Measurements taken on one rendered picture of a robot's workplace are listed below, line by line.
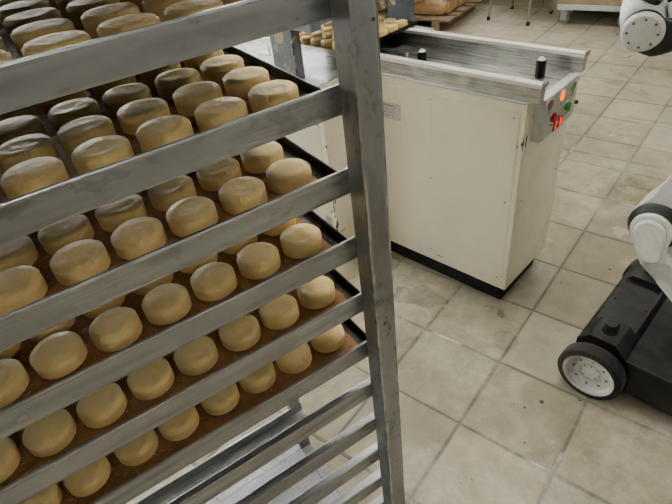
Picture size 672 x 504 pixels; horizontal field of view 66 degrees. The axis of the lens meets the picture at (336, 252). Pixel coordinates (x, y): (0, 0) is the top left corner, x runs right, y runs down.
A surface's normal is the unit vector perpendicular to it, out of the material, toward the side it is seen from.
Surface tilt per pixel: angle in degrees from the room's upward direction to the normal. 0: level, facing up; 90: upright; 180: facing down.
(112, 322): 0
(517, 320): 0
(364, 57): 90
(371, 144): 90
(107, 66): 90
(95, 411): 0
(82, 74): 90
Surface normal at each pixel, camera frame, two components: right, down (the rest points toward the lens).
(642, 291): -0.11, -0.78
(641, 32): -0.42, 0.69
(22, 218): 0.55, 0.47
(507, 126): -0.68, 0.51
